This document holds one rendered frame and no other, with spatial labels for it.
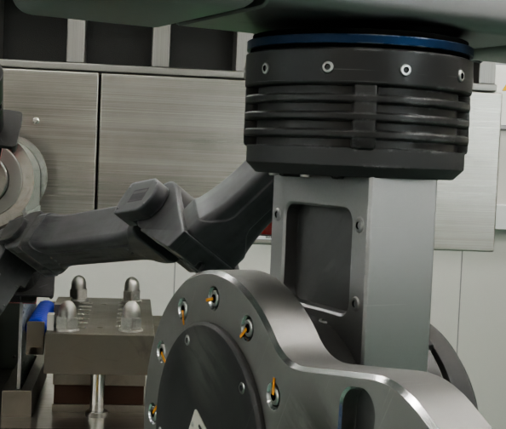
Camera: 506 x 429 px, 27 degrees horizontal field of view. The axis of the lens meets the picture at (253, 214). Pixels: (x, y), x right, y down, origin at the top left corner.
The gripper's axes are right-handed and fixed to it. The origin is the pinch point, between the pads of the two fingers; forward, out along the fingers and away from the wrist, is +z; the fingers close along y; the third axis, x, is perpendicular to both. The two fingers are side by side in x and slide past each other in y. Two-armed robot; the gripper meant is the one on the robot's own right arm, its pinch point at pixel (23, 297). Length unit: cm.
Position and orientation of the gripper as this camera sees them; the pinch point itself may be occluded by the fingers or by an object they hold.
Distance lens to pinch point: 165.7
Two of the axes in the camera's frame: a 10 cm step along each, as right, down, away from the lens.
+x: -0.1, -9.0, 4.4
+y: 9.9, 0.5, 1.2
